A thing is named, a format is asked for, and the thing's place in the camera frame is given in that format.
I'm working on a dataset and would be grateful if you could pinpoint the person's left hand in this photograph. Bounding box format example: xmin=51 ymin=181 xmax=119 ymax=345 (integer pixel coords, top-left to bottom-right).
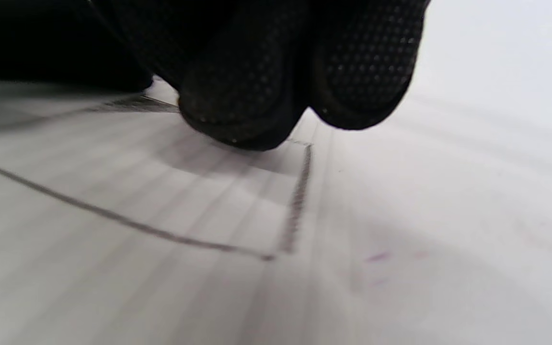
xmin=0 ymin=0 xmax=156 ymax=94

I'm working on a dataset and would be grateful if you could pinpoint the person's right hand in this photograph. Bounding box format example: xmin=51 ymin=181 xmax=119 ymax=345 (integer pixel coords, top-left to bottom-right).
xmin=87 ymin=0 xmax=431 ymax=152

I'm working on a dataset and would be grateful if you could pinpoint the lined white paper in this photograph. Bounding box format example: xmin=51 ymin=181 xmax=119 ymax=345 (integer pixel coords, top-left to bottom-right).
xmin=0 ymin=77 xmax=339 ymax=345

